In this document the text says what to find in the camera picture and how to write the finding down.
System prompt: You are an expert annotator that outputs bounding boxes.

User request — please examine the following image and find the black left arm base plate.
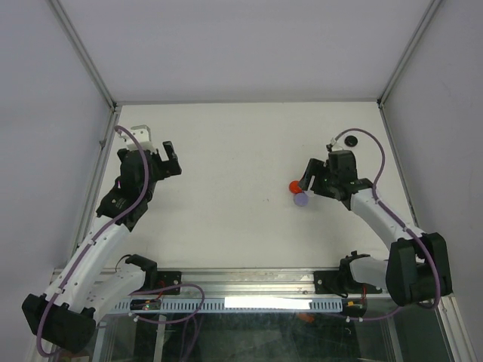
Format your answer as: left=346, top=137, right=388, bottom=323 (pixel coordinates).
left=134, top=269, right=183, bottom=296

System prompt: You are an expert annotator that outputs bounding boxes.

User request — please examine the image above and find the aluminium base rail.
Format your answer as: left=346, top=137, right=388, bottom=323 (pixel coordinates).
left=52, top=266, right=389, bottom=302

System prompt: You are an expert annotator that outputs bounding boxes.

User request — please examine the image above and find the grey slotted cable duct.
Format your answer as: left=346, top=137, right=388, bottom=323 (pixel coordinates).
left=110, top=296, right=343, bottom=314

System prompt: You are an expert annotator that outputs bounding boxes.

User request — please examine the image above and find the black charging case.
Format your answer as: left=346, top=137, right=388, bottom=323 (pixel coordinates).
left=344, top=135, right=358, bottom=148

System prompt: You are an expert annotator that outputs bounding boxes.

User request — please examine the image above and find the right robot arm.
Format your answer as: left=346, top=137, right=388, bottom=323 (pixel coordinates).
left=298, top=151, right=453, bottom=308

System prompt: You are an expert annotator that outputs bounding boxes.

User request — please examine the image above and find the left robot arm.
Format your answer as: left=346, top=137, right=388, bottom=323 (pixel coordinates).
left=21, top=141, right=182, bottom=354

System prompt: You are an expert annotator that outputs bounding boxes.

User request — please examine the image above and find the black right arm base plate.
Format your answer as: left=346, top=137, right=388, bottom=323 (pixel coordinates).
left=313, top=269, right=382, bottom=298

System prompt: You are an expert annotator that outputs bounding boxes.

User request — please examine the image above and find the aluminium frame post right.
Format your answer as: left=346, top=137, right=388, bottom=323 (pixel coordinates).
left=377, top=0, right=445, bottom=109

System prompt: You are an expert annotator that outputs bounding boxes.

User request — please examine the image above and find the aluminium frame post left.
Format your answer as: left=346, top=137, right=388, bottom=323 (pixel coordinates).
left=46, top=0, right=116, bottom=111

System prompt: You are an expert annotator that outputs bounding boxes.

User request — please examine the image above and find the lilac charging case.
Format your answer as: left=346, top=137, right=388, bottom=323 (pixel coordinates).
left=293, top=192, right=309, bottom=207

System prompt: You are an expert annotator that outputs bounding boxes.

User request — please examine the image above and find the orange charging case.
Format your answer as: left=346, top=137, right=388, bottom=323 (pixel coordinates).
left=288, top=180, right=303, bottom=195

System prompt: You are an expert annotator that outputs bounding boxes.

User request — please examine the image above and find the aluminium frame post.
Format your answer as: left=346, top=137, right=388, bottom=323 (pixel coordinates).
left=46, top=0, right=116, bottom=111
left=377, top=0, right=445, bottom=109

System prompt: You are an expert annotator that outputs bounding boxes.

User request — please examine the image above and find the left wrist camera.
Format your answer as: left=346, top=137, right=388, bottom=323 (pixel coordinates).
left=118, top=124, right=155, bottom=152

